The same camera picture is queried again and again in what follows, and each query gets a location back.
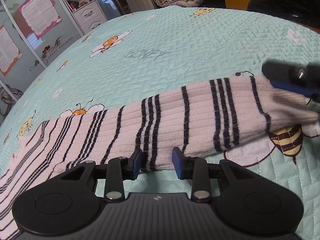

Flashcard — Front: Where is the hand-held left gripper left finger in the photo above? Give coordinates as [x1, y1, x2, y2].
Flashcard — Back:
[54, 147, 143, 203]

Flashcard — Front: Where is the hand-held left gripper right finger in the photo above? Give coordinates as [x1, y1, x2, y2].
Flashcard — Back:
[172, 147, 262, 203]

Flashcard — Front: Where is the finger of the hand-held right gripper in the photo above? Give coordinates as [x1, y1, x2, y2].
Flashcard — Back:
[261, 60, 320, 97]

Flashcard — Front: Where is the white black striped knit sweater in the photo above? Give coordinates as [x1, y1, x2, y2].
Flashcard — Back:
[0, 76, 320, 240]

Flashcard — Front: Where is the bee-print quilted bedspread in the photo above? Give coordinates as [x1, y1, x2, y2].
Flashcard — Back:
[0, 5, 320, 240]

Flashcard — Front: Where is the wardrobe with sliding doors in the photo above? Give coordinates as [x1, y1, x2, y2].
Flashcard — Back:
[0, 0, 85, 122]

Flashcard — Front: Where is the white drawer cabinet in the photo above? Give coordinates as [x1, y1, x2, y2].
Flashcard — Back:
[72, 0, 108, 35]

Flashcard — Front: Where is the row of books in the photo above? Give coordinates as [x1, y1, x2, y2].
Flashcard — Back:
[67, 0, 88, 10]

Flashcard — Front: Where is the orange-framed poster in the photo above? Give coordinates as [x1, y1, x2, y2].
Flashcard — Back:
[0, 24, 23, 77]

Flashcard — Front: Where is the pink-framed poster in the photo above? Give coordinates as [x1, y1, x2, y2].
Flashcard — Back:
[18, 0, 62, 40]

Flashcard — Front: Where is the grey coiled hose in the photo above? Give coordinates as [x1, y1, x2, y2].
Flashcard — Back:
[0, 84, 23, 117]

